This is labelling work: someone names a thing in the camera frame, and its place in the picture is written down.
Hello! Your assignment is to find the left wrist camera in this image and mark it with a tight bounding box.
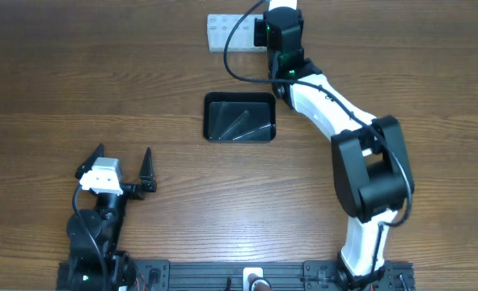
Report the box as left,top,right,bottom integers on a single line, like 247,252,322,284
78,156,124,196

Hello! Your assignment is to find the clear test tube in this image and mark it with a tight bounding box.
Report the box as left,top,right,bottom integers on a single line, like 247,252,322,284
219,109,251,141
232,123,273,141
215,101,228,139

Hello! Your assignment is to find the black tray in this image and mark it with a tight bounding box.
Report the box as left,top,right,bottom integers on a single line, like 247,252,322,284
202,91,277,144

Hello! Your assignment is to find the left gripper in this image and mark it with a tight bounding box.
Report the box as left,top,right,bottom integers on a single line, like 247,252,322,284
74,143,158,201

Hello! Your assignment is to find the white test tube rack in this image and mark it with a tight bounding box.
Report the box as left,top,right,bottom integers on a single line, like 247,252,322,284
206,14,269,53

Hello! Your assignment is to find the mounting rail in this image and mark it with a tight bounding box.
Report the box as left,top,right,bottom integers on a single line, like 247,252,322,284
56,259,417,291

